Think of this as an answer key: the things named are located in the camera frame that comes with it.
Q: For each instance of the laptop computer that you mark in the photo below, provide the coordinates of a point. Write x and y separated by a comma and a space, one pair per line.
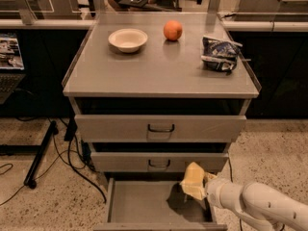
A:
12, 69

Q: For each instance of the bottom grey drawer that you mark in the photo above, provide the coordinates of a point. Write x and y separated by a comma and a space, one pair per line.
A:
155, 206

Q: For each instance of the middle grey drawer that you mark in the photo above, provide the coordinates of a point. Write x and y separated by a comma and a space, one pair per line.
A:
156, 161

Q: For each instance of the grey drawer cabinet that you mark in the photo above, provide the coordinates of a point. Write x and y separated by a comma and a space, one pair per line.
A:
163, 78

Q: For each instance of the yellow sponge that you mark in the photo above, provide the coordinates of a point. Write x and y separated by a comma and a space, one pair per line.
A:
192, 184

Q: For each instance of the white bowl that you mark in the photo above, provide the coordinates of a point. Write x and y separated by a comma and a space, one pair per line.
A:
128, 40

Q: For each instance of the black stand leg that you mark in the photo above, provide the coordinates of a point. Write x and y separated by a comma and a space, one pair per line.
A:
37, 150

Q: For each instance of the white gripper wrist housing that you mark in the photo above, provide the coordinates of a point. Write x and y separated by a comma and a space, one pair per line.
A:
214, 191

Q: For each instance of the top grey drawer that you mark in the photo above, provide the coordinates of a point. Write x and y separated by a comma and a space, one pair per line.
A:
160, 128

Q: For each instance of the orange fruit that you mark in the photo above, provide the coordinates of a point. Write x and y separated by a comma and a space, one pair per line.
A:
173, 30

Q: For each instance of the grey drawer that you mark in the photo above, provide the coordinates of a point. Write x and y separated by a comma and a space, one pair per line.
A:
156, 161
160, 128
155, 206

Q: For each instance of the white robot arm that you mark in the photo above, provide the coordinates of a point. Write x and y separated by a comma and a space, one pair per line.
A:
257, 204

